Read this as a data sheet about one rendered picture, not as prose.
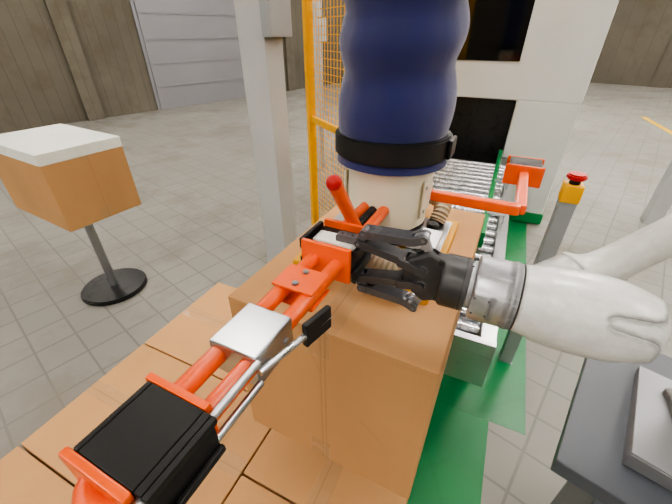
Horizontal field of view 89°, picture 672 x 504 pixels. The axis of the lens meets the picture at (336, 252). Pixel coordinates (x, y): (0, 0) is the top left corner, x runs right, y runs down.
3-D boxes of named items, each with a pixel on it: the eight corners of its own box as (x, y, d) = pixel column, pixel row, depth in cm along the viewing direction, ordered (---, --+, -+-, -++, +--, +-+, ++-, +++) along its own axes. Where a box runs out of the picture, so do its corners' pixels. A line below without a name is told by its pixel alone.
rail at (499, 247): (502, 177, 305) (508, 155, 295) (509, 177, 303) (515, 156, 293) (469, 375, 129) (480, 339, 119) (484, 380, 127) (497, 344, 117)
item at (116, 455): (165, 403, 35) (150, 370, 32) (221, 435, 32) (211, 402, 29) (81, 485, 28) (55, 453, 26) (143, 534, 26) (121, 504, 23)
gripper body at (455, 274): (473, 275, 42) (399, 257, 45) (460, 325, 47) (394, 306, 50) (479, 246, 48) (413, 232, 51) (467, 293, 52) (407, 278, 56)
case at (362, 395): (350, 287, 132) (354, 189, 111) (458, 320, 117) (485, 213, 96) (253, 420, 86) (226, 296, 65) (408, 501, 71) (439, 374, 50)
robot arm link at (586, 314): (510, 344, 40) (500, 327, 53) (676, 393, 35) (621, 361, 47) (533, 255, 40) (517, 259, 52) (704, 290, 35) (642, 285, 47)
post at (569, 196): (498, 351, 190) (563, 179, 136) (512, 355, 188) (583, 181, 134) (498, 360, 185) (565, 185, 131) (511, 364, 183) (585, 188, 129)
